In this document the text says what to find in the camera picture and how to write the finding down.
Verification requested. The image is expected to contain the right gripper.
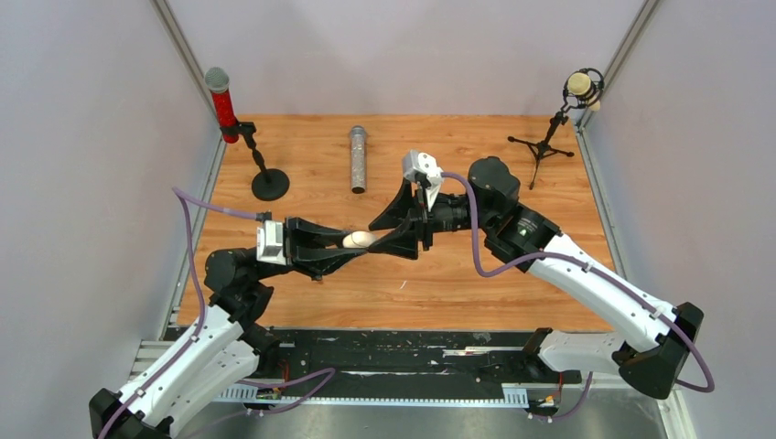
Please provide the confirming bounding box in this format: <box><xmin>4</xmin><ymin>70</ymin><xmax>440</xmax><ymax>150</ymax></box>
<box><xmin>368</xmin><ymin>178</ymin><xmax>494</xmax><ymax>259</ymax></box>

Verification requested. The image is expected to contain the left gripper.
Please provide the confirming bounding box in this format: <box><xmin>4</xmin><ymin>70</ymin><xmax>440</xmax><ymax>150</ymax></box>
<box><xmin>254</xmin><ymin>216</ymin><xmax>369</xmax><ymax>282</ymax></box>

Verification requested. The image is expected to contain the white earbud case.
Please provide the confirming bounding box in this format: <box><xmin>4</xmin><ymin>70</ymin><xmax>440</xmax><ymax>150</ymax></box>
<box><xmin>342</xmin><ymin>230</ymin><xmax>377</xmax><ymax>249</ymax></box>

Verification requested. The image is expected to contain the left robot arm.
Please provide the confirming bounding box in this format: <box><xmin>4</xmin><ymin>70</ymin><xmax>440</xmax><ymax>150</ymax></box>
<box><xmin>89</xmin><ymin>218</ymin><xmax>377</xmax><ymax>438</ymax></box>

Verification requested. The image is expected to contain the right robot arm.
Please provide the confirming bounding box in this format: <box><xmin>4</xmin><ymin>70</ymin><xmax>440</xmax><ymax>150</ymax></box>
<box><xmin>369</xmin><ymin>151</ymin><xmax>704</xmax><ymax>400</ymax></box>

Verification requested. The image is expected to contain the silver glitter microphone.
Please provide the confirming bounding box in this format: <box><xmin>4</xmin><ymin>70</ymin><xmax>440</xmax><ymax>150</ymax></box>
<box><xmin>350</xmin><ymin>125</ymin><xmax>367</xmax><ymax>194</ymax></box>

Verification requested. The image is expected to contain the red glitter microphone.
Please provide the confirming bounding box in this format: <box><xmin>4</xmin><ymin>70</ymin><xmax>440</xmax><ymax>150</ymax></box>
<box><xmin>204</xmin><ymin>67</ymin><xmax>240</xmax><ymax>144</ymax></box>

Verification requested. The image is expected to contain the beige condenser microphone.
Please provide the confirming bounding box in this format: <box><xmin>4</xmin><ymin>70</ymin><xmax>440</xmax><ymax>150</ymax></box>
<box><xmin>566</xmin><ymin>71</ymin><xmax>604</xmax><ymax>112</ymax></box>

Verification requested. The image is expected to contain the black tripod mic stand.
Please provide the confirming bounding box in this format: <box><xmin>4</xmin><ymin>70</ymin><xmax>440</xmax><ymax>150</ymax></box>
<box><xmin>507</xmin><ymin>67</ymin><xmax>606</xmax><ymax>190</ymax></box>

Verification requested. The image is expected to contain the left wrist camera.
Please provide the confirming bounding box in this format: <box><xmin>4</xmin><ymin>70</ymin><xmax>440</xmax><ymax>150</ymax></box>
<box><xmin>256</xmin><ymin>220</ymin><xmax>287</xmax><ymax>265</ymax></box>

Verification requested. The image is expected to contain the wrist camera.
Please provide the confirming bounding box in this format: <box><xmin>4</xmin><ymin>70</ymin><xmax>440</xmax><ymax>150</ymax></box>
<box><xmin>402</xmin><ymin>150</ymin><xmax>444</xmax><ymax>211</ymax></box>
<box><xmin>256</xmin><ymin>220</ymin><xmax>287</xmax><ymax>265</ymax></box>

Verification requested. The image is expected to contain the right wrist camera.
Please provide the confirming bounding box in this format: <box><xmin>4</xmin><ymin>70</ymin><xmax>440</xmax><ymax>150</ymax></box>
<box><xmin>402</xmin><ymin>150</ymin><xmax>444</xmax><ymax>211</ymax></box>

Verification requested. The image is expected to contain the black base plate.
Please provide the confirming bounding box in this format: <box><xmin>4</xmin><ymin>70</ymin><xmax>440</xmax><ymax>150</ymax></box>
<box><xmin>251</xmin><ymin>328</ymin><xmax>584</xmax><ymax>401</ymax></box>

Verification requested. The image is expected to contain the slotted cable duct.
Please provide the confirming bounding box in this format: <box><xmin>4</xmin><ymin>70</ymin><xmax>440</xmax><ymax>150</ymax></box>
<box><xmin>218</xmin><ymin>381</ymin><xmax>530</xmax><ymax>408</ymax></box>

